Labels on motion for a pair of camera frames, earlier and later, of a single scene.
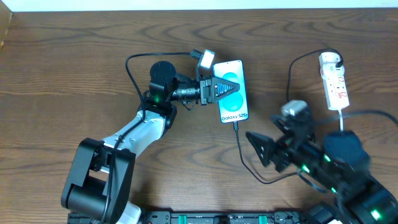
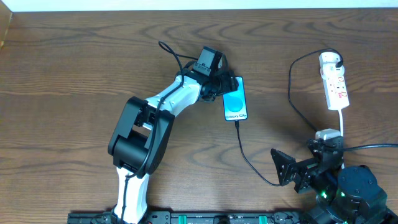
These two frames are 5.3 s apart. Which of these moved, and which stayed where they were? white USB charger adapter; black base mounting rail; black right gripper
Moved: black right gripper
Stayed: white USB charger adapter; black base mounting rail
